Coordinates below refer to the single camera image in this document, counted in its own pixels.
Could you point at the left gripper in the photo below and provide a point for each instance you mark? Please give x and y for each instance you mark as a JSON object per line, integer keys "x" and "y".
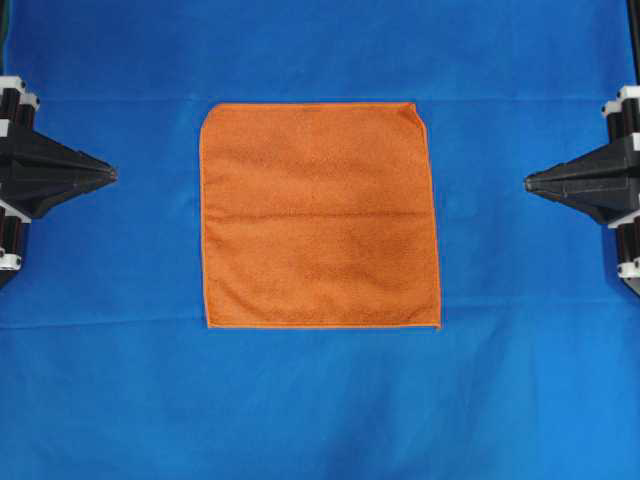
{"x": 26, "y": 196}

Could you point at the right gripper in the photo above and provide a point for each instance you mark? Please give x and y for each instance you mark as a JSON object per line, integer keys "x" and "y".
{"x": 608, "y": 202}

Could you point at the orange towel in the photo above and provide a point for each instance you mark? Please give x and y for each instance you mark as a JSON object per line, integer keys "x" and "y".
{"x": 318, "y": 216}

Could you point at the blue table cloth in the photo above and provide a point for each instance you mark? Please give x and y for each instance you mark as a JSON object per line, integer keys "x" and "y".
{"x": 108, "y": 369}

